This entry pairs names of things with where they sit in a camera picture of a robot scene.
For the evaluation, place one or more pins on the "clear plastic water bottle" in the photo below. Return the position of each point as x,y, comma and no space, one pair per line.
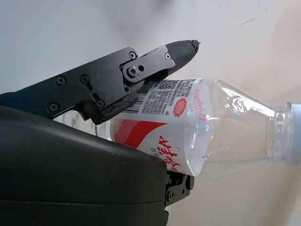
211,131

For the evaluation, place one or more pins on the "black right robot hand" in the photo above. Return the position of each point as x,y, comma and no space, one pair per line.
70,169

